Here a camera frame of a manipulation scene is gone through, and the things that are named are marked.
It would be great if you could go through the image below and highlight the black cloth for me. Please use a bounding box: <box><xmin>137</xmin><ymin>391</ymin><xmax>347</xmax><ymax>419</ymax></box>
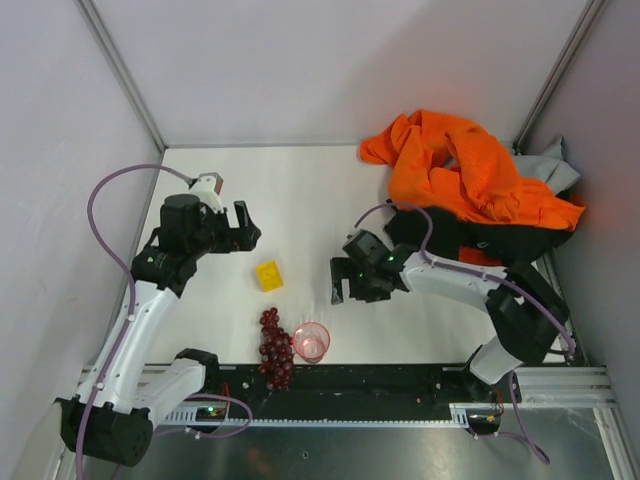
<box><xmin>384</xmin><ymin>207</ymin><xmax>573</xmax><ymax>266</ymax></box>

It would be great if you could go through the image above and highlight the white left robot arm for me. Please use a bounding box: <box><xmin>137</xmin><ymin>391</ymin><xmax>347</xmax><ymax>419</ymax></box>
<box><xmin>58</xmin><ymin>194</ymin><xmax>261</xmax><ymax>466</ymax></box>

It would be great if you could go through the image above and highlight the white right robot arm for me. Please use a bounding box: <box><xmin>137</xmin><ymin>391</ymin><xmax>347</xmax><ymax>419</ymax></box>
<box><xmin>330</xmin><ymin>229</ymin><xmax>575</xmax><ymax>386</ymax></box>

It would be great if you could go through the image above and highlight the orange cloth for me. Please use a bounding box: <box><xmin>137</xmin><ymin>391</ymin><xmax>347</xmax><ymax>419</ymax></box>
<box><xmin>358</xmin><ymin>108</ymin><xmax>587</xmax><ymax>232</ymax></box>

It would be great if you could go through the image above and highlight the grey cloth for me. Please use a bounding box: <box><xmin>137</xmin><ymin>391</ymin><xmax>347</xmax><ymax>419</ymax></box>
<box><xmin>512</xmin><ymin>135</ymin><xmax>581</xmax><ymax>195</ymax></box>

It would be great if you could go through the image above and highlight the yellow toy block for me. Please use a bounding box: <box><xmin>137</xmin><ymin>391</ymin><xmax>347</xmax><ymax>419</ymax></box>
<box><xmin>255</xmin><ymin>260</ymin><xmax>284</xmax><ymax>292</ymax></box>

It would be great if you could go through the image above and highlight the pink transparent plastic cup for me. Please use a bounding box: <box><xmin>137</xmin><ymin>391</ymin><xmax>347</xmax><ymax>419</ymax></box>
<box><xmin>292</xmin><ymin>322</ymin><xmax>331</xmax><ymax>364</ymax></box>

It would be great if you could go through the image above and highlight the red plastic grape bunch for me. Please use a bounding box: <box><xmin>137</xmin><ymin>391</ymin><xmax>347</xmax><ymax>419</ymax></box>
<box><xmin>258</xmin><ymin>307</ymin><xmax>294</xmax><ymax>390</ymax></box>

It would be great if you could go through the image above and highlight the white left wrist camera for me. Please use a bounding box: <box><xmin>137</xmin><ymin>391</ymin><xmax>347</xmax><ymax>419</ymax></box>
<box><xmin>189</xmin><ymin>172</ymin><xmax>223</xmax><ymax>213</ymax></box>

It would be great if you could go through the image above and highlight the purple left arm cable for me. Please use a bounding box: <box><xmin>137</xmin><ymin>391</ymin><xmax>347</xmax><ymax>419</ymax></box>
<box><xmin>74</xmin><ymin>164</ymin><xmax>254</xmax><ymax>480</ymax></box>

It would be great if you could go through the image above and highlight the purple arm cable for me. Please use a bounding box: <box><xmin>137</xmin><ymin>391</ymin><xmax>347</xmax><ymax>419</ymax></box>
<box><xmin>74</xmin><ymin>164</ymin><xmax>254</xmax><ymax>480</ymax></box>
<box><xmin>346</xmin><ymin>202</ymin><xmax>576</xmax><ymax>465</ymax></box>

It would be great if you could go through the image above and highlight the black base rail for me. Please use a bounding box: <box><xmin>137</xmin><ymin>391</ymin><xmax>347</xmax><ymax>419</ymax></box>
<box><xmin>202</xmin><ymin>364</ymin><xmax>497</xmax><ymax>422</ymax></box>

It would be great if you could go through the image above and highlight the white slotted cable duct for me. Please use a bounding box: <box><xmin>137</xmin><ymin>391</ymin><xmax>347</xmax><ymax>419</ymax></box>
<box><xmin>161</xmin><ymin>402</ymin><xmax>498</xmax><ymax>429</ymax></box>

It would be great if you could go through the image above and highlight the left corner metal post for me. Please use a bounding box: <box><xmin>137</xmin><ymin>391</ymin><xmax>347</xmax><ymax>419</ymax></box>
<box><xmin>74</xmin><ymin>0</ymin><xmax>167</xmax><ymax>154</ymax></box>

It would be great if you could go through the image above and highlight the corner metal post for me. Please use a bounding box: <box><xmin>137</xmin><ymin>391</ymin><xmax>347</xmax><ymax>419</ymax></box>
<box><xmin>74</xmin><ymin>0</ymin><xmax>167</xmax><ymax>154</ymax></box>
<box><xmin>512</xmin><ymin>0</ymin><xmax>610</xmax><ymax>152</ymax></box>

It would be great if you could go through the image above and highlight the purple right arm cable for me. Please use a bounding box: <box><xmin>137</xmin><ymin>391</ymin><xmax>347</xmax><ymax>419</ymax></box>
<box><xmin>346</xmin><ymin>202</ymin><xmax>576</xmax><ymax>465</ymax></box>

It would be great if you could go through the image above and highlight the right corner metal post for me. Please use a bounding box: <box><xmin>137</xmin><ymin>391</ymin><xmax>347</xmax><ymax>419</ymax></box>
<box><xmin>512</xmin><ymin>0</ymin><xmax>610</xmax><ymax>152</ymax></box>

